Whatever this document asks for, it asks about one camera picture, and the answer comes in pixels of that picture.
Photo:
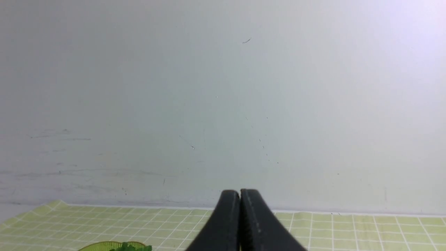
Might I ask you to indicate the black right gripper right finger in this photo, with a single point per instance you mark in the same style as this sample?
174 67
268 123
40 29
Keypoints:
260 230

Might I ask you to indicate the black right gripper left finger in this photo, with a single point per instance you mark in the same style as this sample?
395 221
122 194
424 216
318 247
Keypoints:
220 233

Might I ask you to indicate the green ribbed glass plate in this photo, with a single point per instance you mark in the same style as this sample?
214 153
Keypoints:
117 246

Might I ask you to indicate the green checkered tablecloth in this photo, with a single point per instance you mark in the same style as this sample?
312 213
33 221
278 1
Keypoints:
58 226

